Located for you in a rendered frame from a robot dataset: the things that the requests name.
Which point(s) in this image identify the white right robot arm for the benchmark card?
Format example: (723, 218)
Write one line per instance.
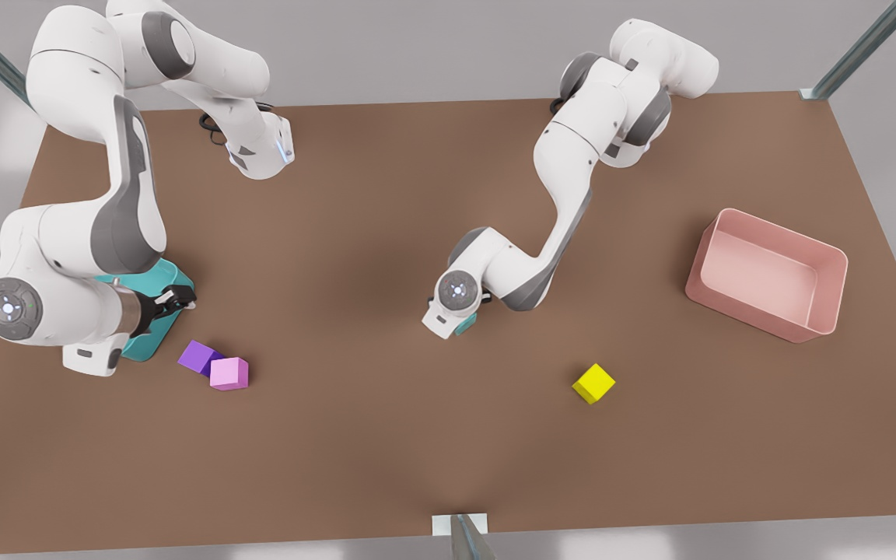
(75, 85)

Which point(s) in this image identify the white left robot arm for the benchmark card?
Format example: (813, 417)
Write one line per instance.
(572, 155)

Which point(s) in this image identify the teal plastic bin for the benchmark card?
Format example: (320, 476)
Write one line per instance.
(154, 336)

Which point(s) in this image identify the purple cube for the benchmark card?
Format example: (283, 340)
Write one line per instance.
(196, 356)

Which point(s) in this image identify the pink cube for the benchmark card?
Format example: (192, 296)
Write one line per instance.
(229, 374)

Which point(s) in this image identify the teal blue cube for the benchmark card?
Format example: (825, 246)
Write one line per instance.
(467, 324)

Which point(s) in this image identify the yellow cube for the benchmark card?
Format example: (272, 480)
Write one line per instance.
(593, 383)

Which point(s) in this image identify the pink plastic bin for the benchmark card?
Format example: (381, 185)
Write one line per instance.
(767, 274)

